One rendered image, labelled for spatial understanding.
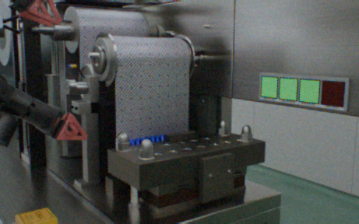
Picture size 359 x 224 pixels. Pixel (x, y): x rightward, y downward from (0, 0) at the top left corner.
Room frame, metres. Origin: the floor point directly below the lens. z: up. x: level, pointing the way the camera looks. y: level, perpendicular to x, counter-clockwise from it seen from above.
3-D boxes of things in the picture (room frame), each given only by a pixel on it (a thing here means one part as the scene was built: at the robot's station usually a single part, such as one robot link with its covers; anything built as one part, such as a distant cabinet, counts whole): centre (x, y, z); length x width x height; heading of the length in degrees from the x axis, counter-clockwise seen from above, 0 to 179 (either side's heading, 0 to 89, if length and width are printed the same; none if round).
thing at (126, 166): (0.99, -0.03, 1.00); 0.40 x 0.16 x 0.06; 125
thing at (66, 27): (1.23, 0.37, 1.33); 0.06 x 0.06 x 0.06; 35
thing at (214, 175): (0.92, -0.10, 0.96); 0.10 x 0.03 x 0.11; 125
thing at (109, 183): (1.07, 0.07, 0.92); 0.28 x 0.04 x 0.04; 125
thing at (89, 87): (1.05, 0.26, 1.05); 0.06 x 0.05 x 0.31; 125
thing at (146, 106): (1.07, 0.07, 1.11); 0.23 x 0.01 x 0.18; 125
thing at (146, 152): (0.86, 0.07, 1.05); 0.04 x 0.04 x 0.04
